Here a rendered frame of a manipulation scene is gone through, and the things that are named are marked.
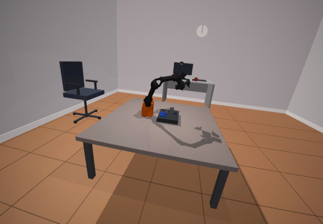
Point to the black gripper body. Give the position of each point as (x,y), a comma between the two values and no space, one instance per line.
(187,83)

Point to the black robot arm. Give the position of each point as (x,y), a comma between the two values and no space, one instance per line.
(154,85)

